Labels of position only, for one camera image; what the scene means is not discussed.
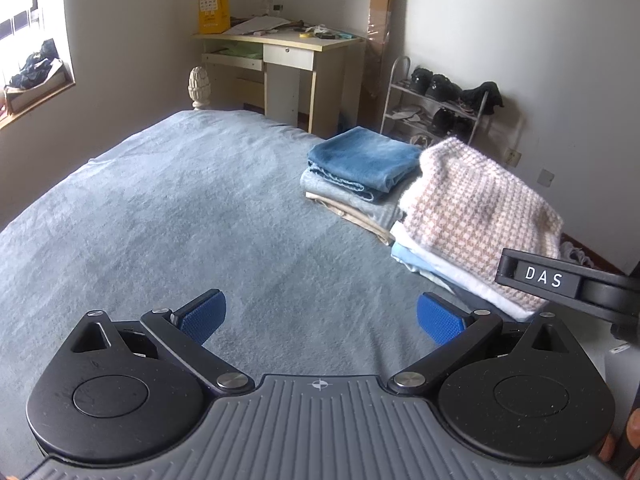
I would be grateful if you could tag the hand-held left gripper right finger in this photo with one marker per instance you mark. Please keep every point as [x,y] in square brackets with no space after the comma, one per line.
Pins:
[440,319]

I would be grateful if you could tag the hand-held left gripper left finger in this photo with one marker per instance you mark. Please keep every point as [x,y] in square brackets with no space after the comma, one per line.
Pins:
[202,316]

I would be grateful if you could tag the dark blue pants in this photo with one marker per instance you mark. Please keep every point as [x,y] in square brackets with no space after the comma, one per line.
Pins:
[365,155]

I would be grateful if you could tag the dark clothes bundle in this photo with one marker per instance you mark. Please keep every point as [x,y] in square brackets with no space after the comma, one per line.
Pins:
[35,65]

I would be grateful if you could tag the small grey cloth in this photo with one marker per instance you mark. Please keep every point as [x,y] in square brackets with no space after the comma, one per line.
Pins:
[577,254]

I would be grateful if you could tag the white folded garment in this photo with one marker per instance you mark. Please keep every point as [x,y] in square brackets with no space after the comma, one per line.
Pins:
[475,275]

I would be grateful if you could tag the light blue folded garment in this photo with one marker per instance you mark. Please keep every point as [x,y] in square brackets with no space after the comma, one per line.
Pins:
[410,260]

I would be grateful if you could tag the beige folded pants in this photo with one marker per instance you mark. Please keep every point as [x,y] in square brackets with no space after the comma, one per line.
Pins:
[360,222]

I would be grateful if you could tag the grey folded garment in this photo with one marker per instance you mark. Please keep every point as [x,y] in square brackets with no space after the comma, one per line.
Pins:
[370,210]

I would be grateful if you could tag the black shoe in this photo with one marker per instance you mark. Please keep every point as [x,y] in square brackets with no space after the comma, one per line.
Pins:
[442,120]
[420,80]
[482,95]
[462,127]
[442,87]

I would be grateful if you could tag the carved bedpost finial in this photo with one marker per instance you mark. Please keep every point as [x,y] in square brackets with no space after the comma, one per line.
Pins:
[200,85]

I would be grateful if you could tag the metal shoe rack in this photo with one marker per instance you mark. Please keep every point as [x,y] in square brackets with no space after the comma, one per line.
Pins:
[395,85]

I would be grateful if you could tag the pale wooden desk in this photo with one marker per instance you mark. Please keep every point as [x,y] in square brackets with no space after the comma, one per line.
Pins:
[290,55]

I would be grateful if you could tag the cardboard box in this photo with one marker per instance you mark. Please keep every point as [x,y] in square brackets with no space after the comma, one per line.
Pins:
[35,95]

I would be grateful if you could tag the loose papers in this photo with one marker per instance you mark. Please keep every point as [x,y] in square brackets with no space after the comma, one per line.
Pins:
[257,25]

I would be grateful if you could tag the brown wrapped board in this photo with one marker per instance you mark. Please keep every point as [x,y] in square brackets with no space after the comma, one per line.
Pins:
[382,10]

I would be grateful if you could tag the window with metal grille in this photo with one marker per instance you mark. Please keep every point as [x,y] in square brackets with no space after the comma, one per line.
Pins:
[25,10]

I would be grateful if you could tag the white wall socket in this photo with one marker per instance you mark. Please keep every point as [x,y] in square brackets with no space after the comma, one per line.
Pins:
[512,156]
[546,177]

